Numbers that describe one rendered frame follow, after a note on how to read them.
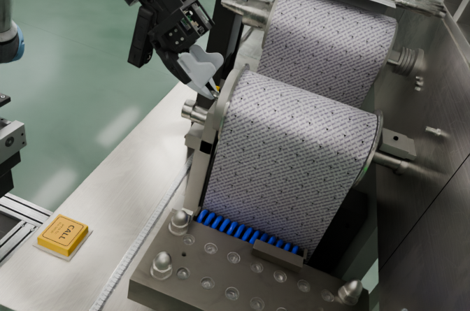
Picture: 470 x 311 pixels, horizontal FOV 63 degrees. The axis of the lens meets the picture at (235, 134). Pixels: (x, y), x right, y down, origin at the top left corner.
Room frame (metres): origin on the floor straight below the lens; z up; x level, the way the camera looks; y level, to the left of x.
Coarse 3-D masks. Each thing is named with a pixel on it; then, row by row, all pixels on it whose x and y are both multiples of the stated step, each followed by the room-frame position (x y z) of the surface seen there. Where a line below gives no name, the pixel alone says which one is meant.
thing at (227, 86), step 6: (234, 72) 0.60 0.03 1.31; (228, 78) 0.58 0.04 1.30; (234, 78) 0.58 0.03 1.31; (228, 84) 0.57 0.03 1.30; (222, 90) 0.56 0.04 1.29; (228, 90) 0.56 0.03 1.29; (222, 96) 0.55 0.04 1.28; (228, 96) 0.55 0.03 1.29; (222, 102) 0.55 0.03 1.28; (216, 108) 0.55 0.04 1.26; (222, 108) 0.54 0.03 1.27; (216, 114) 0.54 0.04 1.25; (216, 120) 0.54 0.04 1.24; (216, 126) 0.55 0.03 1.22
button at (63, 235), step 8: (64, 216) 0.51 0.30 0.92; (56, 224) 0.48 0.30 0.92; (64, 224) 0.49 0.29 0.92; (72, 224) 0.49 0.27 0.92; (80, 224) 0.50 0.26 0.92; (48, 232) 0.46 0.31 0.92; (56, 232) 0.46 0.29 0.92; (64, 232) 0.47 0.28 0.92; (72, 232) 0.47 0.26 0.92; (80, 232) 0.48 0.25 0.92; (40, 240) 0.44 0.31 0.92; (48, 240) 0.44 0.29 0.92; (56, 240) 0.44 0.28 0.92; (64, 240) 0.45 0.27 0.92; (72, 240) 0.45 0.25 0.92; (80, 240) 0.47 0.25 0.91; (48, 248) 0.44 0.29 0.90; (56, 248) 0.43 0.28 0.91; (64, 248) 0.43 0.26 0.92; (72, 248) 0.44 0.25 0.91
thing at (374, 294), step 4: (376, 288) 0.65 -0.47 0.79; (372, 292) 0.66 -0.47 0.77; (376, 292) 0.64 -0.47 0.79; (372, 296) 0.65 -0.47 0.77; (376, 296) 0.63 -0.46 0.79; (372, 300) 0.63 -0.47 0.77; (376, 300) 0.62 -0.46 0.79; (372, 304) 0.62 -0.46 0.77; (376, 304) 0.61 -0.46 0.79; (372, 308) 0.61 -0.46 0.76; (376, 308) 0.61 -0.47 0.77
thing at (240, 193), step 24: (216, 168) 0.53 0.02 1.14; (240, 168) 0.53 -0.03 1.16; (216, 192) 0.53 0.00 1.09; (240, 192) 0.53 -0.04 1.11; (264, 192) 0.52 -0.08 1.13; (288, 192) 0.52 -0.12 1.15; (312, 192) 0.51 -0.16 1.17; (216, 216) 0.53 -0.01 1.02; (240, 216) 0.53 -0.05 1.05; (264, 216) 0.52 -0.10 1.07; (288, 216) 0.52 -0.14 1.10; (312, 216) 0.51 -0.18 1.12; (288, 240) 0.51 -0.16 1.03; (312, 240) 0.51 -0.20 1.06
